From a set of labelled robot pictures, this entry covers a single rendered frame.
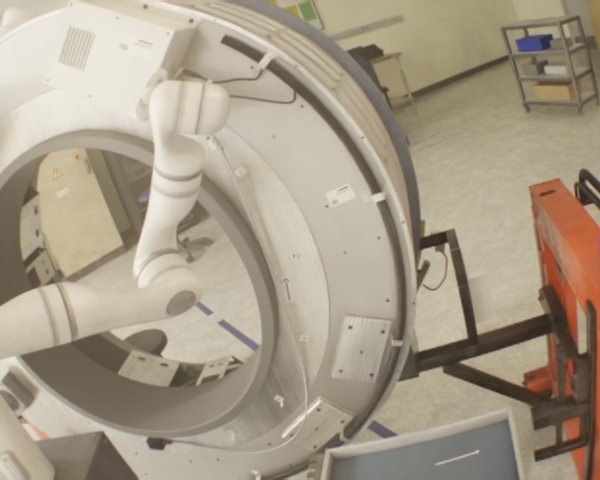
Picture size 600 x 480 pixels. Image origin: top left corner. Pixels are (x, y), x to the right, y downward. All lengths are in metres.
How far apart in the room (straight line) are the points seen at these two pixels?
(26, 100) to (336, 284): 0.81
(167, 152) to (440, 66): 8.41
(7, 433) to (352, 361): 0.78
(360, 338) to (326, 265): 0.18
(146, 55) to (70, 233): 5.06
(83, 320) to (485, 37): 9.57
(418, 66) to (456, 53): 0.99
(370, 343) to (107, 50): 0.81
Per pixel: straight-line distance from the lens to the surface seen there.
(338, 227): 1.12
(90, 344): 1.93
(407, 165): 1.53
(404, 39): 8.60
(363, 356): 1.25
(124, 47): 1.00
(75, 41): 1.05
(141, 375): 1.76
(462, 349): 1.55
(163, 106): 0.69
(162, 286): 0.86
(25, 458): 0.89
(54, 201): 5.91
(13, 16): 1.44
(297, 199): 1.10
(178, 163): 0.74
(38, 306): 0.81
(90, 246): 6.02
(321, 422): 1.39
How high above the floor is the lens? 1.57
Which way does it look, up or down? 21 degrees down
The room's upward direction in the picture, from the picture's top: 21 degrees counter-clockwise
